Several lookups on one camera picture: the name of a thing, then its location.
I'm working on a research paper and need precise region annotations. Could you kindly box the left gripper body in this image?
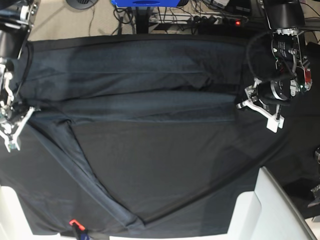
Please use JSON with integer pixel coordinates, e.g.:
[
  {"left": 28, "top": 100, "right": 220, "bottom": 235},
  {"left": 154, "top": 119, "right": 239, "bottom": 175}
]
[{"left": 244, "top": 77, "right": 297, "bottom": 106}]

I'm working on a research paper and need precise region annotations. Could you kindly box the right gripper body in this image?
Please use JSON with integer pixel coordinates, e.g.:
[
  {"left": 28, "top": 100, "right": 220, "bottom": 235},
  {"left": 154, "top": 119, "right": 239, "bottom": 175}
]
[{"left": 0, "top": 101, "right": 28, "bottom": 130}]

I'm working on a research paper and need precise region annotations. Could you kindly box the dark grey T-shirt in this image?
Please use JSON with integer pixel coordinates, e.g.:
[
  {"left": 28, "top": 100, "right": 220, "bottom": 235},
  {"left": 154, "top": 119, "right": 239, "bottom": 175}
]
[{"left": 14, "top": 40, "right": 245, "bottom": 231}]

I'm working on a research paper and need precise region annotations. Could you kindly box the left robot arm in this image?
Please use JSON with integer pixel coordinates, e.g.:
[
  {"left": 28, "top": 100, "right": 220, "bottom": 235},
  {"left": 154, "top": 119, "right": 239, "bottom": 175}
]
[{"left": 236, "top": 0, "right": 312, "bottom": 110}]

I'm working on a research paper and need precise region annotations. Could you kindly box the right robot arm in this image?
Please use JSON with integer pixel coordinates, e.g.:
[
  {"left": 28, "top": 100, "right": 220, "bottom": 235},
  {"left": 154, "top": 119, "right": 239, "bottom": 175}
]
[{"left": 0, "top": 0, "right": 41, "bottom": 132}]

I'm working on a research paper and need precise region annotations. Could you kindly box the black table cloth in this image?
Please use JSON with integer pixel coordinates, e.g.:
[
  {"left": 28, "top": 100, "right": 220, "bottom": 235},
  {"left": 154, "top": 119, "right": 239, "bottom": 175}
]
[{"left": 0, "top": 35, "right": 320, "bottom": 238}]

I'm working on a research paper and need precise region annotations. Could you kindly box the white panel left corner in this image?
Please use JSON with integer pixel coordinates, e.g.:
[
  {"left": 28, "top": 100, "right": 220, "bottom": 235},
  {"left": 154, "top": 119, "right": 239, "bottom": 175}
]
[{"left": 0, "top": 186, "right": 62, "bottom": 240}]

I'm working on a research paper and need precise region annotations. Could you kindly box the white power strip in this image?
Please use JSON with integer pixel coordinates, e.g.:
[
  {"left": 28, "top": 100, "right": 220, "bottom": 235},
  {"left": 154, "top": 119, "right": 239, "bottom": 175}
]
[{"left": 148, "top": 12, "right": 249, "bottom": 27}]

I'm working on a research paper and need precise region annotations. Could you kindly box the round grey floor base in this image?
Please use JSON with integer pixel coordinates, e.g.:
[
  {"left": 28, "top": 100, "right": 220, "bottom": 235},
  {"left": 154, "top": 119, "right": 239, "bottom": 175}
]
[{"left": 66, "top": 0, "right": 98, "bottom": 10}]

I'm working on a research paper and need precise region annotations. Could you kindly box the red blue clamp bottom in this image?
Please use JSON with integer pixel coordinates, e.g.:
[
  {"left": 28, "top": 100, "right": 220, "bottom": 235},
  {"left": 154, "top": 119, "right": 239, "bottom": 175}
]
[{"left": 69, "top": 219, "right": 91, "bottom": 240}]

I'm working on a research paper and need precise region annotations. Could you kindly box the blue plastic box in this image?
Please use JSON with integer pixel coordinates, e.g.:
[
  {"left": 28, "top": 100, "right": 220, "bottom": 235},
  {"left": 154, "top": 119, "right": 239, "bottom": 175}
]
[{"left": 110, "top": 0, "right": 188, "bottom": 8}]

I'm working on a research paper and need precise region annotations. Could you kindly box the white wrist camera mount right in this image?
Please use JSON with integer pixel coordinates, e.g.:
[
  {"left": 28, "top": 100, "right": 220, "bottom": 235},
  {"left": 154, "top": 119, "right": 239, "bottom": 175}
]
[{"left": 0, "top": 107, "right": 34, "bottom": 153}]

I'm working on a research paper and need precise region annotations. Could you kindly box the black table leg post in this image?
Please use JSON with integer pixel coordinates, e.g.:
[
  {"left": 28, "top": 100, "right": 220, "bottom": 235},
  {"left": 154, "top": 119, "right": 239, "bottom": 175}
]
[{"left": 133, "top": 7, "right": 154, "bottom": 34}]

